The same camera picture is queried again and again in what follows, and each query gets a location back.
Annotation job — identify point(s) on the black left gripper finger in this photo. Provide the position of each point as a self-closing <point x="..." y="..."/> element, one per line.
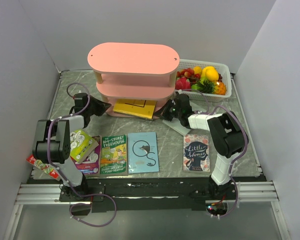
<point x="98" y="112"/>
<point x="98" y="104"/>

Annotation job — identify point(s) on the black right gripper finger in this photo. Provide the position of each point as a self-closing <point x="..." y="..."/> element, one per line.
<point x="162" y="113"/>
<point x="169" y="107"/>

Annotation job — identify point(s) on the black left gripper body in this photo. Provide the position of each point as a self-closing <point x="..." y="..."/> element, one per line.
<point x="89" y="99"/>

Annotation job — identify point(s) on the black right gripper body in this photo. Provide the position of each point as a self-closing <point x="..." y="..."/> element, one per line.
<point x="175" y="113"/>

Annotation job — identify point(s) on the Wuthering Heights dark blue book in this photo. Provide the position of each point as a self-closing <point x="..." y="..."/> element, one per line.
<point x="122" y="115"/>

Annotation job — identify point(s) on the yellow book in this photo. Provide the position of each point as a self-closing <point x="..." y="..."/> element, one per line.
<point x="137" y="107"/>

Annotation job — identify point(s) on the light blue book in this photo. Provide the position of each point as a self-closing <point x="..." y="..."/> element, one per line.
<point x="142" y="153"/>

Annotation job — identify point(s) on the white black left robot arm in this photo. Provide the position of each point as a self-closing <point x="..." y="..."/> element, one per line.
<point x="52" y="145"/>

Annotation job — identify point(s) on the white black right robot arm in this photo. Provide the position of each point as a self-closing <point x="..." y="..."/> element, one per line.
<point x="228" y="135"/>

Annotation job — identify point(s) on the grey white book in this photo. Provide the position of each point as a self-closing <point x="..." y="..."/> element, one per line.
<point x="176" y="126"/>

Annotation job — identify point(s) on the pink toy dragon fruit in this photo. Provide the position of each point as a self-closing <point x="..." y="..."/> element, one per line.
<point x="182" y="83"/>

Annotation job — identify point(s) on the red toy cherries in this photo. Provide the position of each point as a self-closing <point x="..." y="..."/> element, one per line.
<point x="187" y="73"/>

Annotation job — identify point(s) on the white plastic fruit basket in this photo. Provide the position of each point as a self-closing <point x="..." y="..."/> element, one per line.
<point x="224" y="76"/>

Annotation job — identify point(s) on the lime green paperback book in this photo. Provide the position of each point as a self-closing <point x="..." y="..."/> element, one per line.
<point x="81" y="145"/>

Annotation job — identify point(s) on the small yellow toy fruit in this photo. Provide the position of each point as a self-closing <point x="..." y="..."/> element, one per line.
<point x="197" y="70"/>

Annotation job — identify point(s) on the toy pineapple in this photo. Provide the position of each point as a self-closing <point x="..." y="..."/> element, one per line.
<point x="210" y="87"/>

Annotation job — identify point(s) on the Little Women book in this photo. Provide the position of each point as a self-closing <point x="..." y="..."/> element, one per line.
<point x="196" y="153"/>

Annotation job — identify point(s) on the pink three-tier shelf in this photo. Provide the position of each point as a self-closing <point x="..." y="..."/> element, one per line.
<point x="136" y="71"/>

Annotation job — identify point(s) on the green Treehouse book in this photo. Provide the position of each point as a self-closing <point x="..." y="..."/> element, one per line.
<point x="114" y="156"/>

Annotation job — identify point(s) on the purple paperback book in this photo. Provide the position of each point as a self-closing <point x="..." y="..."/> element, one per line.
<point x="90" y="167"/>

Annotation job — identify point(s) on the red Treehouse book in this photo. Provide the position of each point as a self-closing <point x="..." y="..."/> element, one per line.
<point x="45" y="168"/>

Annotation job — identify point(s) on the black mounting base plate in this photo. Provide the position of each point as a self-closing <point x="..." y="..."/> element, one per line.
<point x="129" y="194"/>

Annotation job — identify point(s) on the aluminium rail frame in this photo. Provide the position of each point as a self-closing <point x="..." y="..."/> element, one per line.
<point x="49" y="194"/>

